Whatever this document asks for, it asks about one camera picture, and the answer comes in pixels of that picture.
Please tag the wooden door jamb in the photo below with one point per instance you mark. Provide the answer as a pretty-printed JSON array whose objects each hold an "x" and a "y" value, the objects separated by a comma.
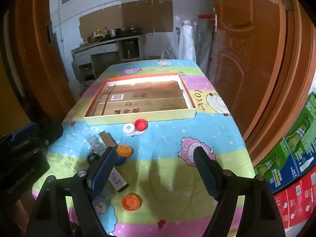
[
  {"x": 32, "y": 54},
  {"x": 293, "y": 79}
]

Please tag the blue bottle cap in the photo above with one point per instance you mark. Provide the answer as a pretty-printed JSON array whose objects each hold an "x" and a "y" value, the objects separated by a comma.
[{"x": 121, "y": 161}]

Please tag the metal door hinge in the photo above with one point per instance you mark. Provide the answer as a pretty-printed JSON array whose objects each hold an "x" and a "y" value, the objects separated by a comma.
[{"x": 286, "y": 1}]

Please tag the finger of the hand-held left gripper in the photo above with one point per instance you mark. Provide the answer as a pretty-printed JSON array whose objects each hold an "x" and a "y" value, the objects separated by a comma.
[
  {"x": 50, "y": 133},
  {"x": 23, "y": 130}
]

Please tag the large green carton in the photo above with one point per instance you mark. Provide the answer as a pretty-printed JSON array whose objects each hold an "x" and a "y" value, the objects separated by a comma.
[{"x": 305, "y": 133}]

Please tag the door strike plate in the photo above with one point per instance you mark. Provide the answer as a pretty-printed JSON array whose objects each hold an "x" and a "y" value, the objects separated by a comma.
[{"x": 48, "y": 32}]

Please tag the black stove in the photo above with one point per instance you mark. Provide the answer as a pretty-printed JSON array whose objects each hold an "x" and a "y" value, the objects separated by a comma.
[{"x": 129, "y": 30}]

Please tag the green and blue carton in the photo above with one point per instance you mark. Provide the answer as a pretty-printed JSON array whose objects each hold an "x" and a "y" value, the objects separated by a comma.
[{"x": 276, "y": 167}]

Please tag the shallow cardboard tray box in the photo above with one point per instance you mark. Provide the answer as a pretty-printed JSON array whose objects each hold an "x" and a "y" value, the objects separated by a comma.
[{"x": 148, "y": 101}]

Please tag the yellow oil bottle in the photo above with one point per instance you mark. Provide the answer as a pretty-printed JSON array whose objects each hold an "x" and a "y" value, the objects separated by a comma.
[{"x": 98, "y": 32}]

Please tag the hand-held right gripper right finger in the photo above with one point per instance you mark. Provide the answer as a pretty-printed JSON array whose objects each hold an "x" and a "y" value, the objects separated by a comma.
[{"x": 205, "y": 175}]

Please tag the red paper strip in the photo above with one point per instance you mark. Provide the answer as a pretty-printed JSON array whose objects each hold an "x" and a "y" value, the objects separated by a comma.
[{"x": 206, "y": 16}]

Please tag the black bottle cap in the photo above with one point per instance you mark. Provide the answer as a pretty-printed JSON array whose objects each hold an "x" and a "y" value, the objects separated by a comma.
[{"x": 93, "y": 158}]

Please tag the small brown box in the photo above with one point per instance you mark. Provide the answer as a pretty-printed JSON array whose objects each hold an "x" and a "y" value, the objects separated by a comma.
[{"x": 108, "y": 139}]

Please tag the brown wooden door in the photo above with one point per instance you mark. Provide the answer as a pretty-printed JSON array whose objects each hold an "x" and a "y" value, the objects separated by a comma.
[{"x": 237, "y": 54}]

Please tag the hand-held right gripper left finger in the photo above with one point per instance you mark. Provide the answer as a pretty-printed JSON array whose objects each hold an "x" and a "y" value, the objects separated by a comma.
[{"x": 103, "y": 171}]

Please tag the kitchen counter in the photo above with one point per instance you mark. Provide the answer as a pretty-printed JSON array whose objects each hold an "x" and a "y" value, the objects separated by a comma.
[{"x": 106, "y": 50}]

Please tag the metal pot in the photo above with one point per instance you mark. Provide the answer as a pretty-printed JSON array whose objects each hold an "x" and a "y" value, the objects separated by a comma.
[{"x": 112, "y": 32}]

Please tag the white bottle cap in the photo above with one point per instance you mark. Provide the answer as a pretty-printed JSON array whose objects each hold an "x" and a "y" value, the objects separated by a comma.
[{"x": 128, "y": 128}]

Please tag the white plastic sack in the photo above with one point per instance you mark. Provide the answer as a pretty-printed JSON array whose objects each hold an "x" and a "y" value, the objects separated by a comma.
[{"x": 186, "y": 42}]

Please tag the cardboard sheets on wall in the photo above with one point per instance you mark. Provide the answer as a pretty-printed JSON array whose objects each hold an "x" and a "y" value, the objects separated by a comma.
[{"x": 123, "y": 17}]

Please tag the clear glitter box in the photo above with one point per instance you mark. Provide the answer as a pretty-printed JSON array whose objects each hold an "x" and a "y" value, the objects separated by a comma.
[{"x": 95, "y": 144}]

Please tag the red carton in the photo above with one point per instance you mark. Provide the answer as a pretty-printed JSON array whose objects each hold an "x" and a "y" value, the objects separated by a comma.
[{"x": 293, "y": 198}]

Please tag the white box with black end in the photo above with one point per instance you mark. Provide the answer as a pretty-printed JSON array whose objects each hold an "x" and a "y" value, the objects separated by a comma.
[{"x": 118, "y": 180}]

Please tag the clear plastic bag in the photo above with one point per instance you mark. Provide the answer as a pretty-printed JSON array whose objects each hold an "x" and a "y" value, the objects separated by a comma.
[{"x": 167, "y": 53}]

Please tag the red bottle cap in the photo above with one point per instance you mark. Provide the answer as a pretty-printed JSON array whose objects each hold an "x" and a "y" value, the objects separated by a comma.
[{"x": 140, "y": 124}]

